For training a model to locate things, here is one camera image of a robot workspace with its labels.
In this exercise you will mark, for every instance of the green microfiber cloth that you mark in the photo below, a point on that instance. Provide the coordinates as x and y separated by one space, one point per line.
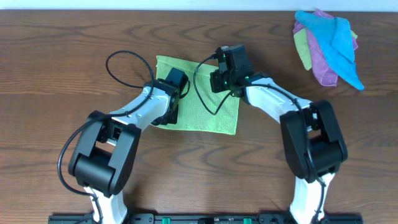
200 109

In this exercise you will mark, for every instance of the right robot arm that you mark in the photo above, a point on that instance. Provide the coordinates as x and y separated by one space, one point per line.
314 147

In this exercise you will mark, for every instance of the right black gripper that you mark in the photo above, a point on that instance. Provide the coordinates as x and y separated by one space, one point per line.
216 86

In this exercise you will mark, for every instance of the blue microfiber cloth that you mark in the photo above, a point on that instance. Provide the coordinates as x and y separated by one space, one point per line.
335 43

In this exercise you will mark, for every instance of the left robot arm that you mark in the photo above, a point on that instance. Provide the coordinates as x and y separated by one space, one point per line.
105 152

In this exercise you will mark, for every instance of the purple microfiber cloth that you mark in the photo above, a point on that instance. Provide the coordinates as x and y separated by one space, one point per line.
320 65

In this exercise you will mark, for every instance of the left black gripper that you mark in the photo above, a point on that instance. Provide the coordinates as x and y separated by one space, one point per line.
168 117

